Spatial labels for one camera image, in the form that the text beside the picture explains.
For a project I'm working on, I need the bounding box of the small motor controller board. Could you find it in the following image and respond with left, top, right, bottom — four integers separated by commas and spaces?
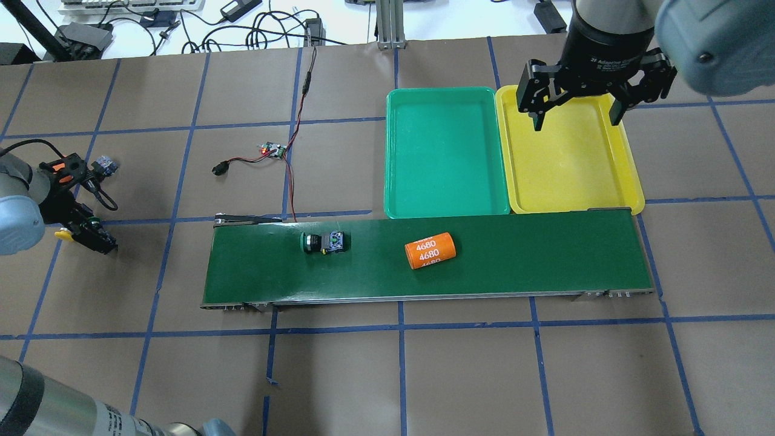
258, 142, 288, 160

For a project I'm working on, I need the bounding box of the yellow plastic tray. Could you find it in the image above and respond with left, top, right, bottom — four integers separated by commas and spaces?
495, 85, 645, 215

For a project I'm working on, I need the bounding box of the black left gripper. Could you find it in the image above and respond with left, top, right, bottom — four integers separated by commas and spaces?
39, 154, 118, 254

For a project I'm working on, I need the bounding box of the black barrel plug connector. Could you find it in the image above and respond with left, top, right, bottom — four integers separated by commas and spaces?
211, 160, 230, 177

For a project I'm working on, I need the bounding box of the green plastic tray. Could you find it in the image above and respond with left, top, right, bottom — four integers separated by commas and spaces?
384, 87, 511, 219

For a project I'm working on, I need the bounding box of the red black power cable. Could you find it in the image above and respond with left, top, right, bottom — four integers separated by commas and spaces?
212, 46, 319, 222

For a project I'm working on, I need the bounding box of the yellow push button switch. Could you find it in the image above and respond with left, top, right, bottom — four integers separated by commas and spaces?
54, 226, 76, 243

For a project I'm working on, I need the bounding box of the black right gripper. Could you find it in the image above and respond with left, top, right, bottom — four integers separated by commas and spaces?
516, 12, 678, 131

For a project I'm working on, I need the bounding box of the green push button switch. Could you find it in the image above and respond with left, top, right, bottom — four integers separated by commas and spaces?
300, 231, 351, 255

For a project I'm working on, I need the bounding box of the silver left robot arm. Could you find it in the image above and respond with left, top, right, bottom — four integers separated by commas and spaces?
1, 150, 119, 255

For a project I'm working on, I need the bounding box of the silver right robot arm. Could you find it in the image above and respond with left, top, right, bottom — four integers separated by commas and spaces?
516, 1, 774, 131

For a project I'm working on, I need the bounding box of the green conveyor belt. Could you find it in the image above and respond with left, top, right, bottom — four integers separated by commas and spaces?
201, 210, 653, 309

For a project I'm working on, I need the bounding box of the aluminium frame post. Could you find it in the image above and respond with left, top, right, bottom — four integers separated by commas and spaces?
375, 0, 406, 50

